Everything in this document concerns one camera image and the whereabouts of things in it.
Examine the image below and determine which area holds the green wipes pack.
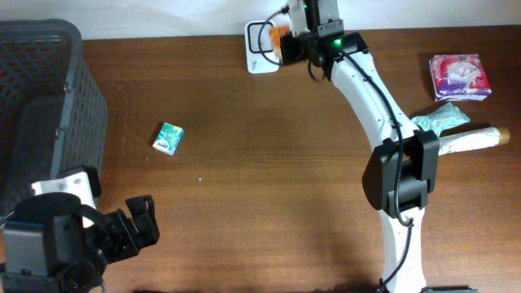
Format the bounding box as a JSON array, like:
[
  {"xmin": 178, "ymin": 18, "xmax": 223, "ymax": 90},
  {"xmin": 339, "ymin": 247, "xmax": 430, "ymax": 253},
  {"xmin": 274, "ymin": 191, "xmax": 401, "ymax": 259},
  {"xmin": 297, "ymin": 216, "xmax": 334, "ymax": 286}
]
[{"xmin": 411, "ymin": 103, "xmax": 471, "ymax": 137}]

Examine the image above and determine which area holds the grey plastic basket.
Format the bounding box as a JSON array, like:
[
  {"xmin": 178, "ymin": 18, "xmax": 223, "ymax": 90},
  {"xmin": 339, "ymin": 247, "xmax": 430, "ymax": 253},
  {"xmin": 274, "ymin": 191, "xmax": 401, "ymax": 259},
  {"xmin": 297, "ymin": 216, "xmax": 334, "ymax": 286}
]
[{"xmin": 1, "ymin": 19, "xmax": 109, "ymax": 216}]

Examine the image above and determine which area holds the orange small tissue pack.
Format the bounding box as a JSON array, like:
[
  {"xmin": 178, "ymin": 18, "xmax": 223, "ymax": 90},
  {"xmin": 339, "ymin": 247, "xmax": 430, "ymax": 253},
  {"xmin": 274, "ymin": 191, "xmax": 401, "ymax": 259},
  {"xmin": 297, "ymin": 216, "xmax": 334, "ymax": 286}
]
[{"xmin": 268, "ymin": 24, "xmax": 290, "ymax": 60}]

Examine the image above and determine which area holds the red purple tissue pack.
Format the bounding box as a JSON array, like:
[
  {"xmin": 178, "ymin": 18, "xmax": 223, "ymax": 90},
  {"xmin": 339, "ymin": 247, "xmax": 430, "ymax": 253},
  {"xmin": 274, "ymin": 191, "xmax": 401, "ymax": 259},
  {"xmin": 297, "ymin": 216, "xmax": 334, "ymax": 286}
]
[{"xmin": 429, "ymin": 54, "xmax": 493, "ymax": 102}]

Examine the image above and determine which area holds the teal small tissue pack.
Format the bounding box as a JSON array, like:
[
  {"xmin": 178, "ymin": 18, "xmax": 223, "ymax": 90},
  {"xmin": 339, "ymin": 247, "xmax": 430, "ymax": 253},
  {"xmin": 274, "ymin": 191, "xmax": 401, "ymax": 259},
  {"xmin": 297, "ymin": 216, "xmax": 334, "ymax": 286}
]
[{"xmin": 152, "ymin": 122, "xmax": 184, "ymax": 155}]

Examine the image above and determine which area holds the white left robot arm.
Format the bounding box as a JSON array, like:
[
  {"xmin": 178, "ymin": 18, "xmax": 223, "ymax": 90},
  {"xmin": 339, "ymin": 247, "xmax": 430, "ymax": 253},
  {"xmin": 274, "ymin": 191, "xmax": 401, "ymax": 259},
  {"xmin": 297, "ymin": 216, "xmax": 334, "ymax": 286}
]
[{"xmin": 1, "ymin": 166, "xmax": 160, "ymax": 292}]

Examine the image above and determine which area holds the white cream tube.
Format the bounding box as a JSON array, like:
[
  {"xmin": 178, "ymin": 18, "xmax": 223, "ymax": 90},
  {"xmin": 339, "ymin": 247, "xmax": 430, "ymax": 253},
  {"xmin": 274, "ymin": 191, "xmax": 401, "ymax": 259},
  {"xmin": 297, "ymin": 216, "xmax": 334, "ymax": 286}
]
[{"xmin": 439, "ymin": 127, "xmax": 510, "ymax": 156}]

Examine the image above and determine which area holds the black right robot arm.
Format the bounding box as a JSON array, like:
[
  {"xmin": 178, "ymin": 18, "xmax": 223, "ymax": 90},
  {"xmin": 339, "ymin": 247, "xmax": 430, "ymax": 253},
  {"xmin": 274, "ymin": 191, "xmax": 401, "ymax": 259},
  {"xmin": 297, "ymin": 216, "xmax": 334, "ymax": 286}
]
[{"xmin": 280, "ymin": 1, "xmax": 440, "ymax": 292}]

